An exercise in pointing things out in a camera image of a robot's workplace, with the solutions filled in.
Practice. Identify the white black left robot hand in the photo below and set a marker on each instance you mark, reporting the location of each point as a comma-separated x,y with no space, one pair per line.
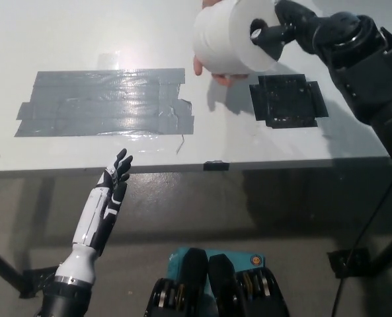
98,211

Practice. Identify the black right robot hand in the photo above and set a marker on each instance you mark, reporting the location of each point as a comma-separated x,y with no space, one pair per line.
328,31

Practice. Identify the bare person hand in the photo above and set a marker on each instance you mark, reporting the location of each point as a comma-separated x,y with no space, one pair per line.
198,66

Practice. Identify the white toilet paper roll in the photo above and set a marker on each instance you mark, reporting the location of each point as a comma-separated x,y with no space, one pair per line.
225,36

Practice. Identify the black teal robot torso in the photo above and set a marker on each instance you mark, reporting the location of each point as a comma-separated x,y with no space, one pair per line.
222,287

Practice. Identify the black tape square patch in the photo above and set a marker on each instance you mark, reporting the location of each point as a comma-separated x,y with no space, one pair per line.
286,100

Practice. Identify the small black tape piece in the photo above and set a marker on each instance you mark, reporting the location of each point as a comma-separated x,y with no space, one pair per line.
216,166

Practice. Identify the black table leg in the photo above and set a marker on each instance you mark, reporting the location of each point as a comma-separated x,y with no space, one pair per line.
0,265

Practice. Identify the grey duct tape patch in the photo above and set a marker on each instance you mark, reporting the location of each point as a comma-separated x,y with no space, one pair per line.
106,104

